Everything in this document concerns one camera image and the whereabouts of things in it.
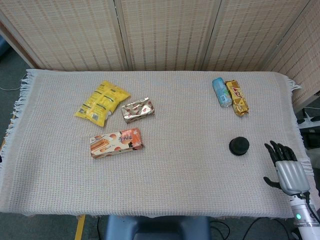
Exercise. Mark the black round cup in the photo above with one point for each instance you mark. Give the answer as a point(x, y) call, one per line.
point(239, 144)

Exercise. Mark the black box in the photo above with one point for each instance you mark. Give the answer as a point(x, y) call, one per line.
point(311, 137)

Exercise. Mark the blue object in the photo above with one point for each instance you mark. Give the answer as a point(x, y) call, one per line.
point(3, 48)

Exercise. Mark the silver foil snack pack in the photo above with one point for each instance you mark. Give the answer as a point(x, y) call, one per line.
point(137, 110)

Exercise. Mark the yellow floor strip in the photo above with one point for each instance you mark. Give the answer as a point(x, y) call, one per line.
point(80, 228)

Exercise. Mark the yellow snack bag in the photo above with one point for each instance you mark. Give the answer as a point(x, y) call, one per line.
point(102, 102)

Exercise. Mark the bamboo folding screen panel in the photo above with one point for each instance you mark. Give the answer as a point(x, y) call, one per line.
point(300, 62)
point(65, 35)
point(250, 35)
point(170, 35)

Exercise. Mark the beige woven fringed tablecloth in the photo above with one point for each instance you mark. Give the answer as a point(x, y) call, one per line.
point(160, 175)

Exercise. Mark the orange biscuit box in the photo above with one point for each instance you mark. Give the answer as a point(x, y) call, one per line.
point(116, 143)

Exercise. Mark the gold foil snack pack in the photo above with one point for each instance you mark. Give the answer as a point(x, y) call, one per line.
point(237, 98)

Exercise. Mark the light blue drink can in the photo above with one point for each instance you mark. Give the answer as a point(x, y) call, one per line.
point(221, 92)

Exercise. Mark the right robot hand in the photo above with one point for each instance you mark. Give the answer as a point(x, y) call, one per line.
point(292, 175)

